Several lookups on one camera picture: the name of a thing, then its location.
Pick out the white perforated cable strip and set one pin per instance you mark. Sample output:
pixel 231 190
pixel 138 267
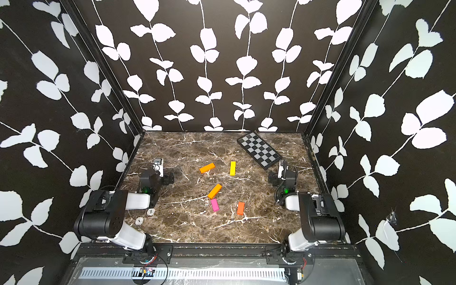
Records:
pixel 154 273

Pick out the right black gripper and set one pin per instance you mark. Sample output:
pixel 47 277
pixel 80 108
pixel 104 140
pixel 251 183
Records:
pixel 274 179

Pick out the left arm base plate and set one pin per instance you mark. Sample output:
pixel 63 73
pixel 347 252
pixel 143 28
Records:
pixel 138 258

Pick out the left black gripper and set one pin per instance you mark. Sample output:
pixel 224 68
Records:
pixel 166 179

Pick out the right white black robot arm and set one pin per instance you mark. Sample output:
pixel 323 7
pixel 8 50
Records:
pixel 320 221

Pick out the red-orange small block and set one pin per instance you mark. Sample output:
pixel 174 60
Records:
pixel 240 208

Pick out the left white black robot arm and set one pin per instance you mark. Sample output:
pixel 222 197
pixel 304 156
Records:
pixel 102 218

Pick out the yellow block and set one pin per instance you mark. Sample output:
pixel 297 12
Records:
pixel 232 168

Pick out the black white checkerboard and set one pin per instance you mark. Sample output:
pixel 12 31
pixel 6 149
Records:
pixel 264 154

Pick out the pink block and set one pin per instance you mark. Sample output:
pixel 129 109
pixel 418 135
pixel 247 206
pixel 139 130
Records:
pixel 215 205

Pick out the orange block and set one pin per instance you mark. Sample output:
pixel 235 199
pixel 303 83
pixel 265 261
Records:
pixel 214 191
pixel 207 168

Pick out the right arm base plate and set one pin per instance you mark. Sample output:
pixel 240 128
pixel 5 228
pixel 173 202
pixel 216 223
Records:
pixel 284 257

